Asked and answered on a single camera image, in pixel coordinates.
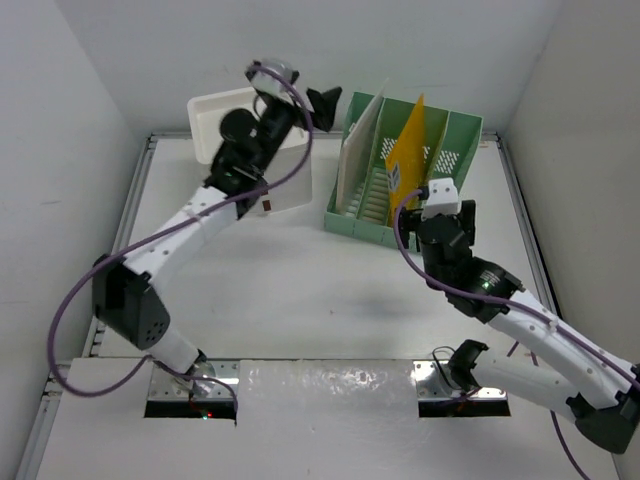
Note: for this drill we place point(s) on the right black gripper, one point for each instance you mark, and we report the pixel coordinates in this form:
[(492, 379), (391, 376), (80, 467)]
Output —
[(408, 218)]

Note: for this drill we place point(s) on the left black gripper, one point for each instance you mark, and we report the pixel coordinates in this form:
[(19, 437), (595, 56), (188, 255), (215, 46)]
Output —
[(320, 103)]

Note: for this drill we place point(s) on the clear plastic document sleeve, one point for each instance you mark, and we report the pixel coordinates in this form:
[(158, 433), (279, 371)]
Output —
[(359, 131)]

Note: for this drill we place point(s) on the yellow plastic folder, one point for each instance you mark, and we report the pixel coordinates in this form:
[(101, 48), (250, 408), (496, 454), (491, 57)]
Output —
[(405, 163)]

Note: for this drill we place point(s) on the white drawer cabinet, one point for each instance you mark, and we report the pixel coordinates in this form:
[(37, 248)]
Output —
[(205, 115)]

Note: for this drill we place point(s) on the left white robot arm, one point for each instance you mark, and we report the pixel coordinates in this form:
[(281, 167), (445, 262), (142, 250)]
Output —
[(127, 288)]

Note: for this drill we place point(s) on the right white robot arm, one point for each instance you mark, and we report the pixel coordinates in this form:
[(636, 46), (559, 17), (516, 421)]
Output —
[(596, 391)]

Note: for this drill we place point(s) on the green file rack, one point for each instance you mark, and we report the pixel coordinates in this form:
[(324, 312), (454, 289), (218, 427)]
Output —
[(451, 144)]

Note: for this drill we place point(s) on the white foam front board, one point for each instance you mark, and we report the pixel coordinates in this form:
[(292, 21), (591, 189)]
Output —
[(311, 420)]

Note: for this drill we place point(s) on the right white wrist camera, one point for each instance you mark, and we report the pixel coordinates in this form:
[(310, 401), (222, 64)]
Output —
[(442, 199)]

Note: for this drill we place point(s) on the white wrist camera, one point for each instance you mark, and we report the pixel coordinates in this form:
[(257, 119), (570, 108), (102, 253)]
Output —
[(442, 199), (271, 76)]

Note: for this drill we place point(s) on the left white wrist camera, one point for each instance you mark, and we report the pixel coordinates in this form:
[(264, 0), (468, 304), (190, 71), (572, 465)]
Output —
[(271, 76)]

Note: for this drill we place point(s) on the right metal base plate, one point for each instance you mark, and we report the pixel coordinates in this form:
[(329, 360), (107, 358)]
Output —
[(434, 384)]

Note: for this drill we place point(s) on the metal base plate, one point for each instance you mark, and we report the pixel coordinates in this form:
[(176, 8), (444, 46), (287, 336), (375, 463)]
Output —
[(206, 380), (434, 384)]

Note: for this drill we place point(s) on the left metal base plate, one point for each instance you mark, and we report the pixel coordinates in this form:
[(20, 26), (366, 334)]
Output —
[(206, 380)]

